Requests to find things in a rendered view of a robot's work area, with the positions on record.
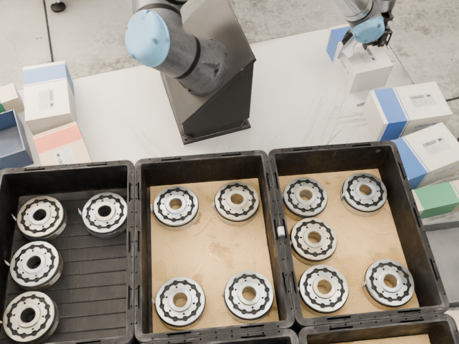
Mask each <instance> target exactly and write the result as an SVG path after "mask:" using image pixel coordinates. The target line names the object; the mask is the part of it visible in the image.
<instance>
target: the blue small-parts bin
mask: <svg viewBox="0 0 459 344"><path fill-rule="evenodd" d="M31 164H33V158H32V155H31V151H30V148H29V144H28V141H27V137H26V134H25V130H24V127H23V124H22V122H21V120H20V119H19V117H18V115H17V114H16V111H15V110H14V109H12V110H9V111H6V112H3V113H0V170H2V169H11V168H21V167H26V166H29V165H31Z"/></svg>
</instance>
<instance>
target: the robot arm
mask: <svg viewBox="0 0 459 344"><path fill-rule="evenodd" d="M187 1H188V0H132V4H133V17H132V18H131V19H130V21H129V22H128V25H127V27H128V30H126V33H125V44H126V49H127V51H128V53H129V54H130V56H131V57H132V58H133V59H135V60H137V61H138V62H140V63H141V64H143V65H145V66H147V67H151V68H153V69H155V70H158V71H159V72H162V73H164V74H166V75H168V76H170V77H173V78H175V79H176V80H177V81H178V82H179V83H180V84H181V85H182V86H183V88H185V89H186V90H187V91H188V92H189V93H191V94H193V95H196V96H207V95H209V94H211V93H212V92H214V91H215V90H216V89H217V88H218V87H219V85H220V84H221V83H222V82H223V79H224V78H225V75H226V74H227V69H228V65H229V55H228V51H227V49H226V47H225V46H224V45H223V44H222V43H220V42H218V41H217V40H214V39H212V38H201V37H196V36H194V35H192V34H191V33H189V32H188V31H185V30H184V28H183V25H182V16H181V8H182V6H183V5H184V4H185V3H186V2H187ZM330 2H331V3H332V4H333V5H334V6H335V7H336V9H337V10H338V11H339V13H340V14H341V15H342V16H343V17H344V18H345V19H346V21H347V22H348V24H349V25H350V28H349V30H348V31H347V32H346V34H345V36H344V38H343V40H342V43H341V44H340V47H339V50H338V53H337V58H338V59H339V58H340V57H341V56H342V55H343V54H345V56H347V57H348V58H351V57H352V56H353V55H354V47H355V45H356V44H357V43H358V42H359V43H362V46H363V48H364V49H365V51H366V49H367V47H368V46H370V45H372V46H378V47H382V48H384V46H386V48H387V49H388V50H389V47H388V43H389V41H390V39H391V36H392V33H393V32H392V30H391V28H390V27H389V25H388V24H387V23H388V21H392V20H393V17H394V16H393V14H392V13H391V11H392V9H393V7H394V5H395V3H396V0H330ZM388 35H390V36H389V39H388V41H387V36H388Z"/></svg>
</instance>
